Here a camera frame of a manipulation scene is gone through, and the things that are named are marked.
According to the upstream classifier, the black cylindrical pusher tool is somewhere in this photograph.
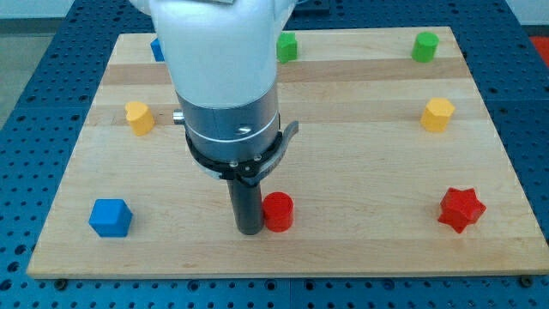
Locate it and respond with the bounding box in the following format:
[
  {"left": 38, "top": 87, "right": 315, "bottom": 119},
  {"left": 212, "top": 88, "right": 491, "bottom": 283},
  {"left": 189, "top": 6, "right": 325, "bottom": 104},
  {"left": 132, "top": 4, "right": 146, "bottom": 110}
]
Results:
[{"left": 227, "top": 180, "right": 264, "bottom": 235}]

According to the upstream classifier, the blue block behind arm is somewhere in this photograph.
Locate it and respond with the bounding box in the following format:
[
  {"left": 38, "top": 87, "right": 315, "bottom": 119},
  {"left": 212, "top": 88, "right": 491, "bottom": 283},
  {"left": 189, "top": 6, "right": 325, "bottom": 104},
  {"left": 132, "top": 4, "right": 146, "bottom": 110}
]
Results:
[{"left": 150, "top": 38, "right": 165, "bottom": 62}]

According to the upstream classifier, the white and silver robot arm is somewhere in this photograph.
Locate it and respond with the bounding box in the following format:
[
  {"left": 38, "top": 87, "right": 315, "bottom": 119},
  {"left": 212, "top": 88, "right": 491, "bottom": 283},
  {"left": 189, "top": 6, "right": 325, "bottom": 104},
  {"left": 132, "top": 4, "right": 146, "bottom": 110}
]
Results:
[{"left": 130, "top": 0, "right": 299, "bottom": 235}]

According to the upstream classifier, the yellow hexagon block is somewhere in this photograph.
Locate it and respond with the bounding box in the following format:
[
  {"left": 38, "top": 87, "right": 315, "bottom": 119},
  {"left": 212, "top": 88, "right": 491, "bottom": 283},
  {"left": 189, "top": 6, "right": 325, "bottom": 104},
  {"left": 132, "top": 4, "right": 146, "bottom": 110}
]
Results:
[{"left": 420, "top": 98, "right": 455, "bottom": 132}]

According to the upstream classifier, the red cylinder block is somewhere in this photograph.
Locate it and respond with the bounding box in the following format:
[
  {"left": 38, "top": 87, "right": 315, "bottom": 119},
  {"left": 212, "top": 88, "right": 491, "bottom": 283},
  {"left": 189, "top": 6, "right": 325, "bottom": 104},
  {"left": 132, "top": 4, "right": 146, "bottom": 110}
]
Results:
[{"left": 262, "top": 191, "right": 294, "bottom": 233}]

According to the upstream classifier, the blue cube block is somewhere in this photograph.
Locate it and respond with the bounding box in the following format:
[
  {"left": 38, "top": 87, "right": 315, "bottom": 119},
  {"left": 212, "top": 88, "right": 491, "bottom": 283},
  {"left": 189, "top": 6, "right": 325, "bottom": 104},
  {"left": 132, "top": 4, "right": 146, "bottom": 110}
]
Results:
[{"left": 88, "top": 198, "right": 133, "bottom": 238}]

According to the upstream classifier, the yellow heart block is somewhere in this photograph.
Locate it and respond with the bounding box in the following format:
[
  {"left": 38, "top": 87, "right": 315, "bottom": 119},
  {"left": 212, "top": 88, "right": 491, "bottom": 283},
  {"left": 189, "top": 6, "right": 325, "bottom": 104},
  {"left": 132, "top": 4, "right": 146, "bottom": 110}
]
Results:
[{"left": 124, "top": 101, "right": 155, "bottom": 136}]

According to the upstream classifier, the wooden board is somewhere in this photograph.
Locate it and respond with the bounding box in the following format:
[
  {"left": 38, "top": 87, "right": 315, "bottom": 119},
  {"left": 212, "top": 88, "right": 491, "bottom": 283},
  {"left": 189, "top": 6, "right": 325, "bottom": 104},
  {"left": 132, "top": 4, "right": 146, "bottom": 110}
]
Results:
[{"left": 27, "top": 27, "right": 548, "bottom": 279}]

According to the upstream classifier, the green star block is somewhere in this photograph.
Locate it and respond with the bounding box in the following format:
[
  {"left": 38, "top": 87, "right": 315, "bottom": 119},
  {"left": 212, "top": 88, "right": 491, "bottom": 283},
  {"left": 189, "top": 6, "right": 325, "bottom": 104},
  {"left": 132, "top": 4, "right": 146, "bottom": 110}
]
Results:
[{"left": 276, "top": 32, "right": 298, "bottom": 64}]

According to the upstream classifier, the red star block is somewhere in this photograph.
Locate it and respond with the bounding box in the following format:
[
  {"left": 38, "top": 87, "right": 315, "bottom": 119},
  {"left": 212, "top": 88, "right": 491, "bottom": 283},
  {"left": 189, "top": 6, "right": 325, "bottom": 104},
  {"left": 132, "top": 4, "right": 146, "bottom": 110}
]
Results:
[{"left": 437, "top": 187, "right": 486, "bottom": 233}]

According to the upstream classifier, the green cylinder block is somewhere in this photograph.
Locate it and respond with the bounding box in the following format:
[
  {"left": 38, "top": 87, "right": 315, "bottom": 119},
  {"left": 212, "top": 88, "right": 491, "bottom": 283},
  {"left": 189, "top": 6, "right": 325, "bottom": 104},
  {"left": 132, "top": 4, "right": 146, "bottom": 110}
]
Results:
[{"left": 411, "top": 32, "right": 439, "bottom": 63}]

